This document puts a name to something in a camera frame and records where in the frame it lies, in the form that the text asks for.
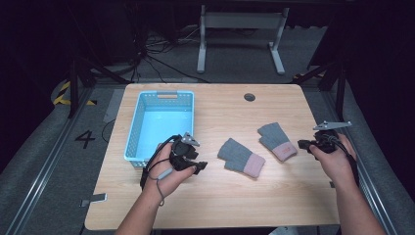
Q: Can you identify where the small metal table bracket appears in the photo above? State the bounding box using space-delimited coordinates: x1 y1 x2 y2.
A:
79 192 109 209

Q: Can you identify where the person's right hand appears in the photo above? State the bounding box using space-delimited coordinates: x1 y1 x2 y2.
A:
308 132 358 191

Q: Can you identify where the grey wrist lanyard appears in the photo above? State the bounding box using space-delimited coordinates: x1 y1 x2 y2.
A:
147 158 174 208

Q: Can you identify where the black metal stand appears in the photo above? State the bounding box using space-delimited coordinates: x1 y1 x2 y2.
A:
67 58 132 119
293 61 347 122

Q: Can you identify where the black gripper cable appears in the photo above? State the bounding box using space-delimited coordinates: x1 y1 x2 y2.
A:
139 133 182 191
328 134 360 188

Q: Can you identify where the person's left hand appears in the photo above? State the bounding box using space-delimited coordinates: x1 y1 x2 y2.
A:
143 141 199 200

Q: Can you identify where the thin black floor cable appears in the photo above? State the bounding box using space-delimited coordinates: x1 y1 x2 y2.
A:
101 118 117 144

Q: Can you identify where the tangle of black floor cables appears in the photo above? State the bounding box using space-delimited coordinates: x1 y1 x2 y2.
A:
128 27 210 84

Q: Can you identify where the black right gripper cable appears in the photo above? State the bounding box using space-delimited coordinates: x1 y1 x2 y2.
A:
328 134 360 188

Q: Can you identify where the light blue plastic basket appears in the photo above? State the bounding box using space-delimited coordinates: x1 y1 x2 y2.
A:
123 90 196 169

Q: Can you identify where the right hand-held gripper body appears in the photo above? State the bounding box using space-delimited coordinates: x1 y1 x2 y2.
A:
310 120 353 155

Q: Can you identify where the white metal stand frame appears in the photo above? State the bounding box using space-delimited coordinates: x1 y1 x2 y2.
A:
196 4 291 75

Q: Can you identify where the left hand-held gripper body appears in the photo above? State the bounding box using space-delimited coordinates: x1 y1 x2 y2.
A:
169 131 201 171

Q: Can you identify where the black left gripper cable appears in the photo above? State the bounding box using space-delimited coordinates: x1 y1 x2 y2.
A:
139 133 182 191

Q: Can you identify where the grey pink knit glove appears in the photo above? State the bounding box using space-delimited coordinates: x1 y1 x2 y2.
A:
217 137 266 179

